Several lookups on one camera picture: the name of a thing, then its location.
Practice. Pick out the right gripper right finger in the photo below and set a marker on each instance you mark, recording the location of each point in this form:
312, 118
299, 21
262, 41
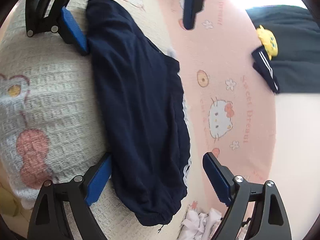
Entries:
269, 219

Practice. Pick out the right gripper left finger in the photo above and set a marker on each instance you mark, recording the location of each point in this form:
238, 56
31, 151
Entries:
48, 218

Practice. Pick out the navy shorts white stripes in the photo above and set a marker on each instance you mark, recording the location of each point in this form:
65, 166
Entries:
140, 95

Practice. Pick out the white and dark clothes pile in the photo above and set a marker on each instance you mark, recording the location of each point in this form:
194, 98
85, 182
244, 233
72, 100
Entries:
200, 225

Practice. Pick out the yellow plush toy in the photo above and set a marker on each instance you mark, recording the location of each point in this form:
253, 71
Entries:
268, 40

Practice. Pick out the pink cream Hello Kitty blanket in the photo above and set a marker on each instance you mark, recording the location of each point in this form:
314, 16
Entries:
140, 96

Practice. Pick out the navy striped garment on sofa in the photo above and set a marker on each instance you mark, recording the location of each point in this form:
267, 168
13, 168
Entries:
262, 65

